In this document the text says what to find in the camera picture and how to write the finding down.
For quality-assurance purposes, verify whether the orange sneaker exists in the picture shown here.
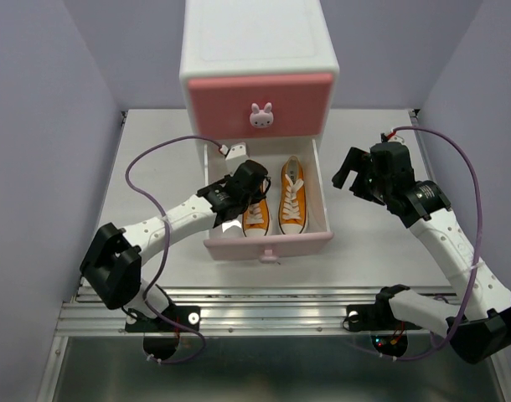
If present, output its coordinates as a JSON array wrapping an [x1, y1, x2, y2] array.
[[242, 199, 272, 238], [278, 156, 308, 235]]

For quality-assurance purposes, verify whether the light pink drawer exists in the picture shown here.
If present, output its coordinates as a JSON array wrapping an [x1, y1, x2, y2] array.
[[204, 137, 333, 263]]

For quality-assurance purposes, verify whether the dark pink drawer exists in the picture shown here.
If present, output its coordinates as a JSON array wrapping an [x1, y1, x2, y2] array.
[[188, 73, 333, 139]]

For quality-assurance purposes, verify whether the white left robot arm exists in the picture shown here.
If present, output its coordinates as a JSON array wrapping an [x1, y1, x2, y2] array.
[[80, 160, 270, 334]]

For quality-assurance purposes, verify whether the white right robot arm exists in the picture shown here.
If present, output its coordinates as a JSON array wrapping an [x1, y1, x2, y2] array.
[[332, 142, 511, 363]]

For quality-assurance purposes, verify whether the white shoe cabinet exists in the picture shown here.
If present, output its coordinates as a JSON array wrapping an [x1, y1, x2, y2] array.
[[179, 1, 339, 137]]

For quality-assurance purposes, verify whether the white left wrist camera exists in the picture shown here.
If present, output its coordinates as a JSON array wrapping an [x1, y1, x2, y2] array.
[[219, 142, 249, 174]]

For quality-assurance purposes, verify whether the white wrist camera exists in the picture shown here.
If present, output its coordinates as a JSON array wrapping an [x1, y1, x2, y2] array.
[[380, 130, 405, 145], [219, 142, 249, 174]]

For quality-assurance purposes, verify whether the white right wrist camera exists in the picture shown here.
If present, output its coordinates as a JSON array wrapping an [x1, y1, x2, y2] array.
[[380, 130, 405, 145]]

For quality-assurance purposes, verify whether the aluminium mounting rail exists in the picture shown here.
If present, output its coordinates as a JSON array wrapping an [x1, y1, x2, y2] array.
[[55, 286, 380, 338]]

